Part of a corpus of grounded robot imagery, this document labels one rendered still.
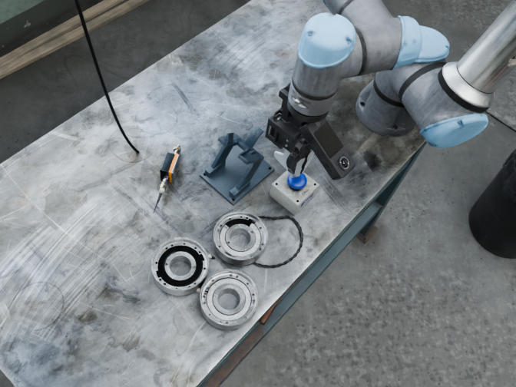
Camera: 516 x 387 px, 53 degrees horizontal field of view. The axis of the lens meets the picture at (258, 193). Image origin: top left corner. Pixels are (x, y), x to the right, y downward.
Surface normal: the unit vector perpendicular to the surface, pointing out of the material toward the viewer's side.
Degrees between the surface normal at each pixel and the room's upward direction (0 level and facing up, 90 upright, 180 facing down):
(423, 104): 70
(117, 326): 0
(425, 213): 0
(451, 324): 0
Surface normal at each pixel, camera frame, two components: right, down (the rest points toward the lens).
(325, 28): 0.11, -0.51
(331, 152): 0.50, -0.15
